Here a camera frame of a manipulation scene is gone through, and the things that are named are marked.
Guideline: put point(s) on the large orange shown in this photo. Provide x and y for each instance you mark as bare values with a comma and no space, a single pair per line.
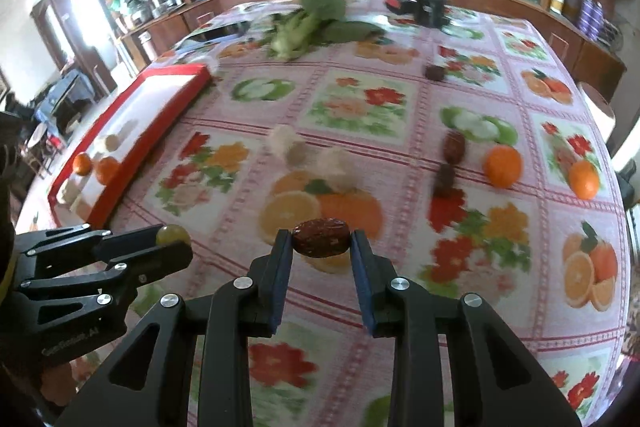
107,170

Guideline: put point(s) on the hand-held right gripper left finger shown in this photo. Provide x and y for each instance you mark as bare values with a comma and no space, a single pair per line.
282,277

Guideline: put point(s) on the peeled banana piece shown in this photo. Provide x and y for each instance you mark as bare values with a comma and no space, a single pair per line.
339,164
281,138
75,202
111,142

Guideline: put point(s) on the green grape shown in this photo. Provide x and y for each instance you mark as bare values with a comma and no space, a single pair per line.
172,234

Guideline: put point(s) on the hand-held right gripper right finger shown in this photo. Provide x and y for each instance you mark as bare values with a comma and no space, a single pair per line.
361,277

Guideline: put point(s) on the broccoli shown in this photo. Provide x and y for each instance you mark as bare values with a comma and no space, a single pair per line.
325,1

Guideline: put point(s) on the dark green leaf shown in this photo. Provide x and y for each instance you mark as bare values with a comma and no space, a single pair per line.
350,32

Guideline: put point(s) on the purple spray can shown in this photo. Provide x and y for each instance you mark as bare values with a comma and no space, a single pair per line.
599,21
586,14

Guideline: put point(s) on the black tablet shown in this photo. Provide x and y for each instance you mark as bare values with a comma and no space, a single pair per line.
220,33

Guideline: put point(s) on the pale green leafy vegetable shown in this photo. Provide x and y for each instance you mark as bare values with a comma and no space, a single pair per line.
292,38

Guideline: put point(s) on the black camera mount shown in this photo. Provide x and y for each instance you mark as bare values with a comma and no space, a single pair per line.
427,7

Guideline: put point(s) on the red black device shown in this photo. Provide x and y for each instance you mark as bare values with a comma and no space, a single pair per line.
397,3

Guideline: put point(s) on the floral plastic tablecloth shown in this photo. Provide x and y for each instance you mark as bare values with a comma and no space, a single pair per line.
370,142

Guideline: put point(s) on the red rimmed white tray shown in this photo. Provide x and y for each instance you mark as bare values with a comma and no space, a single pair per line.
160,92

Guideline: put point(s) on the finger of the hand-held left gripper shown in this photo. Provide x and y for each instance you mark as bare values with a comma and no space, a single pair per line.
125,242
155,264

